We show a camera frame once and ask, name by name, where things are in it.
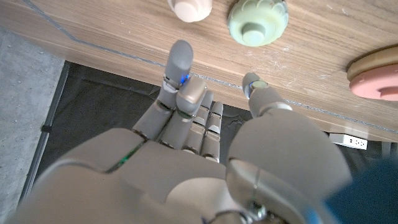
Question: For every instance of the green toy disk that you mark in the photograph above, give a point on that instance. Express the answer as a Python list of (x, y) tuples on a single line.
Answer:
[(258, 21)]

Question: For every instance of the blue wrist mount block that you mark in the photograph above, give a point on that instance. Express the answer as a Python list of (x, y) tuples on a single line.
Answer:
[(367, 199)]

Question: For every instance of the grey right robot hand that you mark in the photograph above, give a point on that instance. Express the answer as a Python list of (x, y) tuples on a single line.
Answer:
[(161, 174)]

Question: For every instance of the black backdrop stand pole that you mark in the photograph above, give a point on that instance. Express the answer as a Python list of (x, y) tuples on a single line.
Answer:
[(46, 128)]

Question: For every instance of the white power strip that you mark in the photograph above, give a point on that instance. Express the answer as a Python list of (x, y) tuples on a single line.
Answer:
[(348, 141)]

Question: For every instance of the salmon pink toy disk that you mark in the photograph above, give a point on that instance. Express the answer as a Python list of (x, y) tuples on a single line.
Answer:
[(379, 84)]

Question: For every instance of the pale pink toy disk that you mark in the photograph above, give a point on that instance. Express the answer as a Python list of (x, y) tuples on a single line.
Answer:
[(189, 9)]

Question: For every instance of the large tan toy disk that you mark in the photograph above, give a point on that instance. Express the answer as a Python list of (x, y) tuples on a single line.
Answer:
[(370, 63)]

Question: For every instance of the black backdrop cloth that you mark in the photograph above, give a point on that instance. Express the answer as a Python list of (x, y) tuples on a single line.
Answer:
[(93, 102)]

